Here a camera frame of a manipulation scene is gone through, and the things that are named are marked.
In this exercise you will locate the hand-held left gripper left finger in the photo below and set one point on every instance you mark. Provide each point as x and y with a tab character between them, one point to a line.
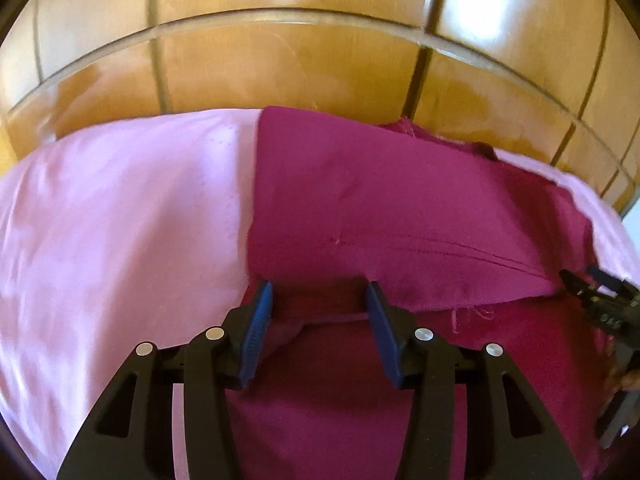
257	320

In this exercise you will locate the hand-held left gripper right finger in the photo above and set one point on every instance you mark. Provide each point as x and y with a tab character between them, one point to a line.
382	330

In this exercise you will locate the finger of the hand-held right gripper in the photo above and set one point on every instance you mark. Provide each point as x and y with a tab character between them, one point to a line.
575	286
605	276

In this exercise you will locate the dark red cloth garment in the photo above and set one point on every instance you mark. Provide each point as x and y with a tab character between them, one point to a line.
400	200

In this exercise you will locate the person's right hand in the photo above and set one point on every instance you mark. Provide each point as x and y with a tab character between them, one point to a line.
627	381

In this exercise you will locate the pink bed blanket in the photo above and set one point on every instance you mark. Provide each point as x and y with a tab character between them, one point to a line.
125	220

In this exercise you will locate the wooden wardrobe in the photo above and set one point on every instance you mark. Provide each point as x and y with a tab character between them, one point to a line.
320	50

